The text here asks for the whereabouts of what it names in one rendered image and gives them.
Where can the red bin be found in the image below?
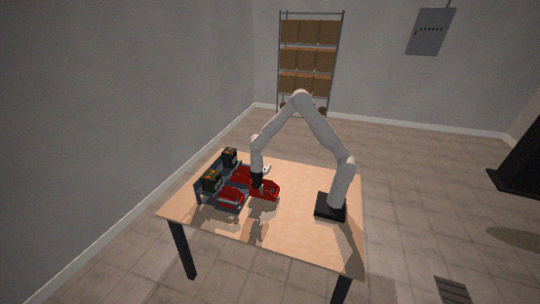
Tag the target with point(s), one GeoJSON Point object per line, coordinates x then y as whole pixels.
{"type": "Point", "coordinates": [268, 184]}
{"type": "Point", "coordinates": [243, 176]}
{"type": "Point", "coordinates": [231, 194]}

